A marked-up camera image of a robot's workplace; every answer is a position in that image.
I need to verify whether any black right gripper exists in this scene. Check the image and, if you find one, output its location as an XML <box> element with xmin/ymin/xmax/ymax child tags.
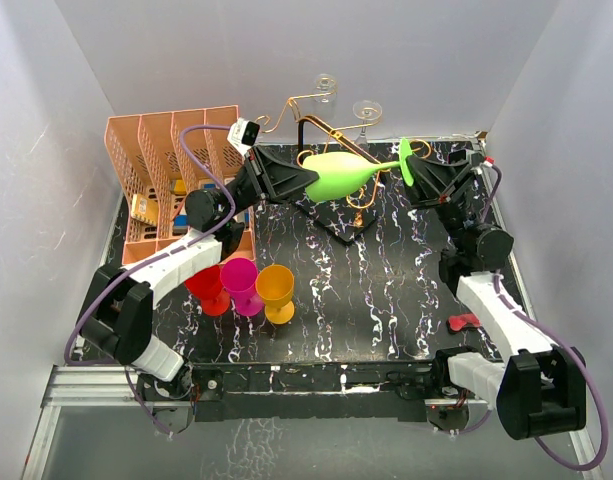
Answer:
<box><xmin>397</xmin><ymin>156</ymin><xmax>479</xmax><ymax>252</ymax></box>

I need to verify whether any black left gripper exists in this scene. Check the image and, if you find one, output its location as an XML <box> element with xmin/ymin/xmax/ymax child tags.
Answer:
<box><xmin>222</xmin><ymin>147</ymin><xmax>322</xmax><ymax>222</ymax></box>

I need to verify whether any green wine glass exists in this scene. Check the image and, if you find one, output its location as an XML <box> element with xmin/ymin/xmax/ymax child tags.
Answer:
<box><xmin>301</xmin><ymin>139</ymin><xmax>415</xmax><ymax>203</ymax></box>

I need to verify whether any clear wine glass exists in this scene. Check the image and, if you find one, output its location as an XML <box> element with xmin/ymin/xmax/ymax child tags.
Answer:
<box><xmin>353</xmin><ymin>100</ymin><xmax>383</xmax><ymax>149</ymax></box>
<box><xmin>312</xmin><ymin>73</ymin><xmax>338</xmax><ymax>106</ymax></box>

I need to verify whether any magenta wine glass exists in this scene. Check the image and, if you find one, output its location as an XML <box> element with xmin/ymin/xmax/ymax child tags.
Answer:
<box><xmin>220</xmin><ymin>258</ymin><xmax>264</xmax><ymax>317</ymax></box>

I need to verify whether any yellow wine glass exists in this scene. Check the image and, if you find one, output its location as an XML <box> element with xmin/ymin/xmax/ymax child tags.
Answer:
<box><xmin>255</xmin><ymin>264</ymin><xmax>295</xmax><ymax>325</ymax></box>

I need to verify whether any red wine glass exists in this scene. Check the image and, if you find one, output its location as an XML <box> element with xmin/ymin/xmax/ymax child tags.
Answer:
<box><xmin>184</xmin><ymin>265</ymin><xmax>231</xmax><ymax>317</ymax></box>

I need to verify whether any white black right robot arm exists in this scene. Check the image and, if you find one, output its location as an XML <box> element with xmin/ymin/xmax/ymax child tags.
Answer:
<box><xmin>400</xmin><ymin>149</ymin><xmax>586</xmax><ymax>440</ymax></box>

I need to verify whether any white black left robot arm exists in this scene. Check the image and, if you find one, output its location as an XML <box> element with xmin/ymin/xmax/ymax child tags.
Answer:
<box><xmin>73</xmin><ymin>147</ymin><xmax>320</xmax><ymax>399</ymax></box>

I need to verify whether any yellow grey block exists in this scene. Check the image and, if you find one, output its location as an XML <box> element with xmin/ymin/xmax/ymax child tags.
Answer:
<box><xmin>170</xmin><ymin>179</ymin><xmax>187</xmax><ymax>196</ymax></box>

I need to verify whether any pink plastic file organizer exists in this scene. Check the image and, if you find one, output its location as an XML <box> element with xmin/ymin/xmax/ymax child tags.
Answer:
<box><xmin>104</xmin><ymin>105</ymin><xmax>243</xmax><ymax>264</ymax></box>

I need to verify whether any gold spiral notebook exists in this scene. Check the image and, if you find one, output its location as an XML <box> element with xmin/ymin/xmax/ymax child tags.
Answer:
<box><xmin>130</xmin><ymin>193</ymin><xmax>159</xmax><ymax>226</ymax></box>

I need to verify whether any small red object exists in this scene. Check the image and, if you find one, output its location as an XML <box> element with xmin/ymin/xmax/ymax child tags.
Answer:
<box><xmin>446</xmin><ymin>313</ymin><xmax>481</xmax><ymax>334</ymax></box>

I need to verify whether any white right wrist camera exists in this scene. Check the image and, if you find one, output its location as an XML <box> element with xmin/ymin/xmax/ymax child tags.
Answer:
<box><xmin>473</xmin><ymin>156</ymin><xmax>496</xmax><ymax>174</ymax></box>

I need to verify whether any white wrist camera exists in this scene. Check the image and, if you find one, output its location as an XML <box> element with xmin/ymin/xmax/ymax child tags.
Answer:
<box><xmin>227</xmin><ymin>118</ymin><xmax>260</xmax><ymax>156</ymax></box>
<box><xmin>473</xmin><ymin>156</ymin><xmax>496</xmax><ymax>174</ymax></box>

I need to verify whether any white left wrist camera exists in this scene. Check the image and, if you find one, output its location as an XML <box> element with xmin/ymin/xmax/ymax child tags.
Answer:
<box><xmin>227</xmin><ymin>118</ymin><xmax>260</xmax><ymax>156</ymax></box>

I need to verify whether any gold wire wine glass rack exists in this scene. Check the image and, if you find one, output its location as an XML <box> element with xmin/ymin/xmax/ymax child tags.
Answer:
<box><xmin>253</xmin><ymin>84</ymin><xmax>432</xmax><ymax>246</ymax></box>

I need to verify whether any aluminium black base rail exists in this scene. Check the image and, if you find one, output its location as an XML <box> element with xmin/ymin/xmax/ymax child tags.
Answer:
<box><xmin>23</xmin><ymin>347</ymin><xmax>585</xmax><ymax>479</ymax></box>

